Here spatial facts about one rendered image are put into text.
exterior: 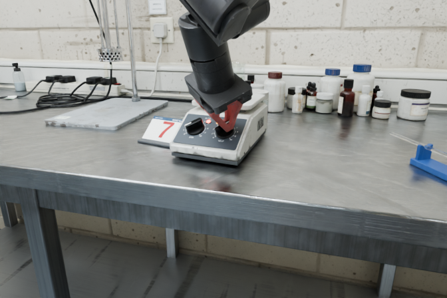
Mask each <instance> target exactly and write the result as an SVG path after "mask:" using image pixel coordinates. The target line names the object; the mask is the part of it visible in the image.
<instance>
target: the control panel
mask: <svg viewBox="0 0 447 298"><path fill-rule="evenodd" d="M197 118H201V119H202V121H203V124H204V130H203V132H201V133H200V134H198V135H190V134H188V133H187V131H186V128H185V126H184V125H185V124H186V123H188V122H191V121H193V120H195V119H197ZM207 120H211V122H209V123H207V122H206V121H207ZM246 122H247V119H242V118H237V119H236V122H235V126H234V128H233V129H234V133H233V135H232V136H231V137H229V138H226V139H221V138H218V137H217V136H216V131H215V127H217V126H219V124H217V122H216V121H215V120H213V119H212V118H211V117H210V116H208V115H200V114H188V115H187V117H186V118H185V120H184V122H183V124H182V125H181V127H180V129H179V131H178V133H177V135H176V136H175V138H174V140H173V142H175V143H180V144H190V145H195V146H205V147H210V148H220V149H225V150H235V149H236V148H237V145H238V143H239V140H240V138H241V135H242V132H243V129H244V127H245V124H246Z"/></svg>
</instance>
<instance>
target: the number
mask: <svg viewBox="0 0 447 298"><path fill-rule="evenodd" d="M180 124H181V122H172V121H167V120H158V119H153V121H152V123H151V125H150V126H149V128H148V130H147V132H146V133H145V136H149V137H153V138H161V139H165V140H172V139H173V137H174V135H175V133H176V131H177V129H178V128H179V126H180Z"/></svg>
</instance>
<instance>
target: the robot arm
mask: <svg viewBox="0 0 447 298"><path fill-rule="evenodd" d="M179 1H180V2H181V3H182V5H183V6H184V7H185V8H186V9H187V10H188V12H186V13H184V14H183V15H182V16H181V17H180V18H179V19H178V25H179V28H180V31H181V34H182V38H183V40H184V44H185V47H186V50H187V54H188V57H189V60H190V64H191V66H192V70H193V72H192V73H190V74H188V75H186V76H185V77H184V79H185V82H186V85H187V86H188V90H189V92H190V94H191V95H192V96H193V97H194V100H195V101H196V102H197V103H198V104H199V105H200V106H201V107H202V108H203V109H204V110H205V111H206V113H207V114H208V115H209V116H210V117H211V118H212V119H213V120H215V121H216V122H217V123H218V124H219V125H220V126H221V127H222V128H223V129H224V130H225V131H226V132H229V131H230V130H232V129H233V128H234V126H235V122H236V119H237V116H238V113H239V112H240V110H241V108H242V106H243V104H244V103H246V102H247V101H249V100H251V98H252V97H251V96H252V95H253V91H252V87H251V85H249V84H248V83H246V82H245V81H244V80H243V79H242V78H240V77H239V76H237V75H236V74H235V73H234V72H233V67H232V63H231V57H230V53H229V47H228V43H227V41H228V40H230V39H236V38H238V37H240V36H242V35H243V34H244V33H246V32H248V31H249V30H251V29H252V28H254V27H256V26H257V25H258V24H260V23H262V22H264V21H265V20H266V19H267V18H268V16H269V14H270V3H269V0H179ZM224 111H225V118H224V119H223V120H222V119H221V118H220V114H221V113H222V112H224ZM228 120H229V123H228V124H226V123H225V122H226V121H228Z"/></svg>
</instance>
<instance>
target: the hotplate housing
mask: <svg viewBox="0 0 447 298"><path fill-rule="evenodd" d="M267 109H268V105H266V103H265V102H260V103H259V104H258V105H256V106H255V107H254V108H252V109H251V110H240V112H239V113H238V116H237V118H242V119H247V122H246V124H245V127H244V129H243V132H242V135H241V138H240V140H239V143H238V145H237V148H236V149H235V150H225V149H220V148H210V147H205V146H195V145H190V144H180V143H175V142H173V140H174V138H175V136H176V135H177V133H178V131H179V129H180V127H181V125H182V124H183V122H184V120H185V118H186V117H187V115H188V114H200V115H208V114H207V113H206V111H205V110H204V109H203V108H202V107H201V106H197V107H195V108H193V109H191V110H190V111H189V112H187V113H186V115H185V117H184V119H183V121H182V123H181V124H180V126H179V128H178V129H177V131H176V133H175V135H174V137H173V139H172V140H171V142H170V150H171V151H172V156H177V157H183V158H191V159H196V160H204V161H209V162H217V163H222V164H231V165H236V166H237V165H238V164H239V163H240V162H241V161H242V160H243V159H244V158H245V156H246V155H247V154H248V152H249V151H250V150H251V149H252V148H253V147H254V146H255V144H256V143H257V142H258V141H259V139H260V138H261V137H262V136H263V135H264V134H265V130H266V129H267ZM208 116H209V115H208ZM220 117H225V111H224V112H222V113H221V114H220Z"/></svg>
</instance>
